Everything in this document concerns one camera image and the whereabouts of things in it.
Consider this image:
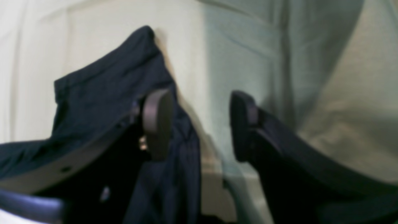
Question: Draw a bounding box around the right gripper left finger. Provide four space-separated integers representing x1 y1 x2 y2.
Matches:
1 89 173 198

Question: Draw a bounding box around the light green table cloth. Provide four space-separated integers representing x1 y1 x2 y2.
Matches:
1 0 397 224

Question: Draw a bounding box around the dark navy T-shirt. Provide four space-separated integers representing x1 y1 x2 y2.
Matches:
1 26 201 224

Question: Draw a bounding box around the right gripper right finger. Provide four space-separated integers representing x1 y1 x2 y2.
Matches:
230 91 398 224

